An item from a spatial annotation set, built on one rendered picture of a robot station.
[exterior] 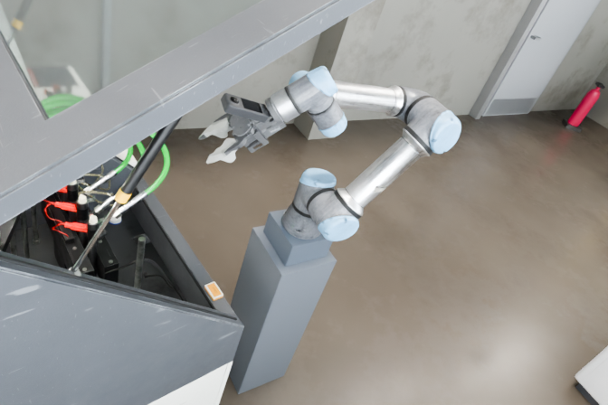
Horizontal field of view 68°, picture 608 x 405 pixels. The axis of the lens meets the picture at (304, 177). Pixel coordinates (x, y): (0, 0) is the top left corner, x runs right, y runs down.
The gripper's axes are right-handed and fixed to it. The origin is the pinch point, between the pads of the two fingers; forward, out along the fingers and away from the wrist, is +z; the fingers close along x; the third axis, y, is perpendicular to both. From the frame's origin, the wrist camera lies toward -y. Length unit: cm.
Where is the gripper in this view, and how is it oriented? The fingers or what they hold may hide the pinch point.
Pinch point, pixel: (204, 146)
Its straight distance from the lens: 114.5
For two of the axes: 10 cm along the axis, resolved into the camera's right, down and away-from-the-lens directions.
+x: -3.5, -7.8, 5.2
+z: -8.6, 4.9, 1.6
